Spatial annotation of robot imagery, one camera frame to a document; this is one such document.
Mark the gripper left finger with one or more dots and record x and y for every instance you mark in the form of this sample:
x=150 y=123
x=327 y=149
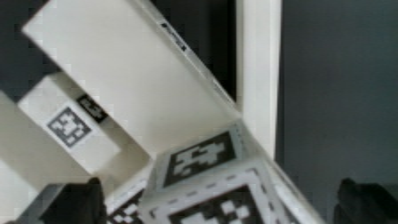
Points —
x=68 y=204

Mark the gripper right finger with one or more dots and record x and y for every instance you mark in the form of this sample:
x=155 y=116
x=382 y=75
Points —
x=366 y=204

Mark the white tagged cube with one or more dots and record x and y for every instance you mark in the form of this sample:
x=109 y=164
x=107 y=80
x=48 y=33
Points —
x=217 y=185

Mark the white chair back frame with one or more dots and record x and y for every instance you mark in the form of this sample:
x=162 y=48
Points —
x=118 y=49

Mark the white chair seat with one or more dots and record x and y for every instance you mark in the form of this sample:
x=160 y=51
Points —
x=36 y=164

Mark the white chair leg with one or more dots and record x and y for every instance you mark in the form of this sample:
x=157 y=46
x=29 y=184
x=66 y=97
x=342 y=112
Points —
x=70 y=116

